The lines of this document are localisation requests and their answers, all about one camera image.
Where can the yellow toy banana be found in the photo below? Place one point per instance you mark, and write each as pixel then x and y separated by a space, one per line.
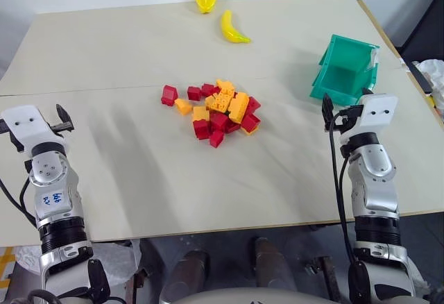
pixel 230 30

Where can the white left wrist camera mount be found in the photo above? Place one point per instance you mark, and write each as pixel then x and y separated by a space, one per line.
pixel 27 127

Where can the dark rounded shape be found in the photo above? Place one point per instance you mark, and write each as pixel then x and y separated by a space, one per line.
pixel 272 262

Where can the rusty metal table clamp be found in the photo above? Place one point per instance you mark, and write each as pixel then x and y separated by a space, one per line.
pixel 324 274

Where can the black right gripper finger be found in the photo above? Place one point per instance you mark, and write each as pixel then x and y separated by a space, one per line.
pixel 327 111
pixel 367 92

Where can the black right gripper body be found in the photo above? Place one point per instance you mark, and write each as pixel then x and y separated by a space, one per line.
pixel 348 119

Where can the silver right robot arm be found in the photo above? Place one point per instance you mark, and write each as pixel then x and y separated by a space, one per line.
pixel 373 186

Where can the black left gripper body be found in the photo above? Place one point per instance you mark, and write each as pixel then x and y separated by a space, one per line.
pixel 63 127

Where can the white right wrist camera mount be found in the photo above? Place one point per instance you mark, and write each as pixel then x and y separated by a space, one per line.
pixel 378 114

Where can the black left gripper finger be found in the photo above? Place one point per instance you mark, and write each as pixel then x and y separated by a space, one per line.
pixel 63 114

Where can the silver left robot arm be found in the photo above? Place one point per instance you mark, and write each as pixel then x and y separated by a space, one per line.
pixel 52 193

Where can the black flat strip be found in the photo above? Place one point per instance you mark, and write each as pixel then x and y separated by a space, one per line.
pixel 418 76

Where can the green plastic bin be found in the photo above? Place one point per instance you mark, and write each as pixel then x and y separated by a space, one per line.
pixel 343 75

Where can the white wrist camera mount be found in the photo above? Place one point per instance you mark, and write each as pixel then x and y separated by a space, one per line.
pixel 27 127
pixel 378 114

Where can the red building block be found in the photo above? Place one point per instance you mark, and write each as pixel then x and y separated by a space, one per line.
pixel 216 139
pixel 169 95
pixel 254 104
pixel 218 121
pixel 250 121
pixel 194 93
pixel 209 89
pixel 202 130
pixel 232 127

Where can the white crumpled plastic bag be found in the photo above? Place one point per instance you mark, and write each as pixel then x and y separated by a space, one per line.
pixel 433 82

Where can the yellow studded toy brick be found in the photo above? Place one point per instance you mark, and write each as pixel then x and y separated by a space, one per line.
pixel 223 101

